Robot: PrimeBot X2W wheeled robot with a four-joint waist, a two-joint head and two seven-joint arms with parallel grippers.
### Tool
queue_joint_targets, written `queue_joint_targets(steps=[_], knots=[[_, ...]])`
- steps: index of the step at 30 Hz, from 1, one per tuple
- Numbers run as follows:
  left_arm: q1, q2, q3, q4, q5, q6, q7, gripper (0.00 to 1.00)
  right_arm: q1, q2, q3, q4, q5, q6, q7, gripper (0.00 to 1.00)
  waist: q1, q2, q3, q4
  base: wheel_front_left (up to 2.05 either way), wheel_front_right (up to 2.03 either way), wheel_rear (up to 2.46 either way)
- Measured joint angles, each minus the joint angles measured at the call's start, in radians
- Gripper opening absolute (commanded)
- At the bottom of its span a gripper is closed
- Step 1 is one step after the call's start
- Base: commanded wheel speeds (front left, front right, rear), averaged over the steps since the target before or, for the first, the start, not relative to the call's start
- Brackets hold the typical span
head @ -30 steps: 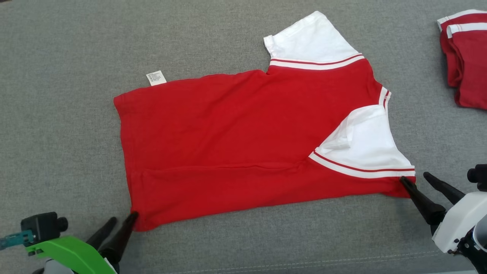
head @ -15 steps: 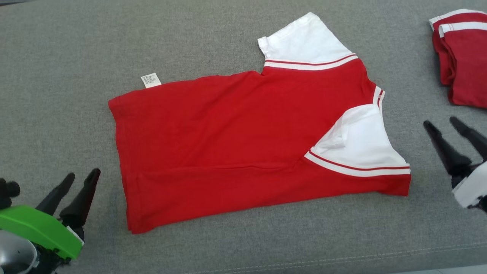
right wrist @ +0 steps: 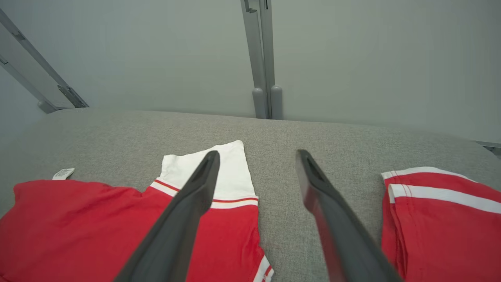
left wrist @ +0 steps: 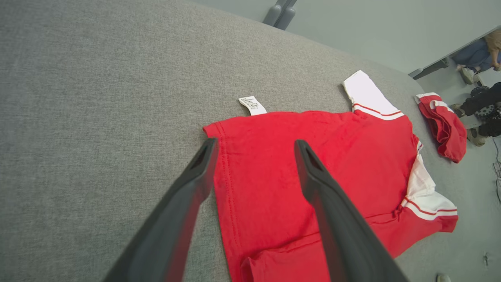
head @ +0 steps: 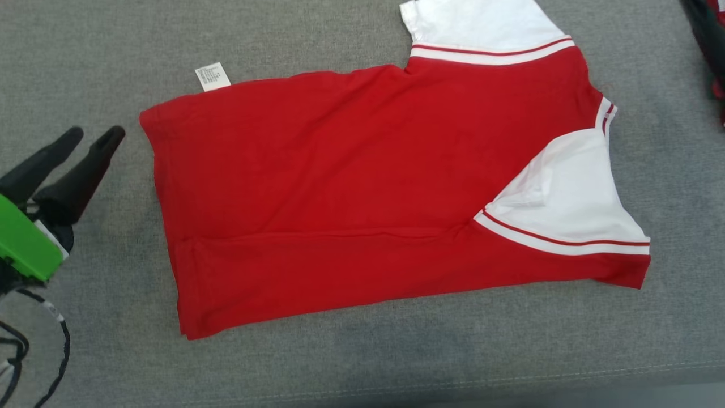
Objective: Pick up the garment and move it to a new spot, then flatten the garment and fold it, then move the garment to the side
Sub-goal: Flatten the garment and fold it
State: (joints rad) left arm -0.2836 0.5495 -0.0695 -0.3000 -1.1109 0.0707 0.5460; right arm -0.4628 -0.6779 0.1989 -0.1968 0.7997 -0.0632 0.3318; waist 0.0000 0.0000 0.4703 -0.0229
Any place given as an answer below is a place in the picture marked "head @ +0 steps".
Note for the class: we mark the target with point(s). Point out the red shirt with white sleeves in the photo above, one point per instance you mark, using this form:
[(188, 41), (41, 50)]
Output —
[(340, 198)]

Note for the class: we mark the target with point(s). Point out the grey fabric sofa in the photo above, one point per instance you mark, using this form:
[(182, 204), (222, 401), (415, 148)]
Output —
[(396, 368)]

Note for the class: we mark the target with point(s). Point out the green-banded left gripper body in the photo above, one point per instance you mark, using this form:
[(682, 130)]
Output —
[(22, 243)]

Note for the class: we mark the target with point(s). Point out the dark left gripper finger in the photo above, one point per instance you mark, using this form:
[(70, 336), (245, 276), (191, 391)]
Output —
[(79, 181), (39, 161)]

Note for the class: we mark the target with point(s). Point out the red shorts with white stripes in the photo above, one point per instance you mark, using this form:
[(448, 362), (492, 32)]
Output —
[(713, 62)]

